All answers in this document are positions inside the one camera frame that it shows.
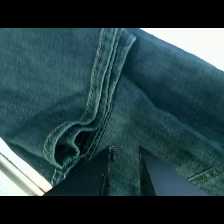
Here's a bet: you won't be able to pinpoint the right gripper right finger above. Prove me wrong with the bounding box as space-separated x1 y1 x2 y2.
138 145 208 197

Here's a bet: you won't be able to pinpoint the dark green jeans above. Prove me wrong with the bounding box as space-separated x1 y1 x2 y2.
0 27 224 197

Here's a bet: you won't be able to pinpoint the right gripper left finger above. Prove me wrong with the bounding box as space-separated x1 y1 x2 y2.
45 145 116 197

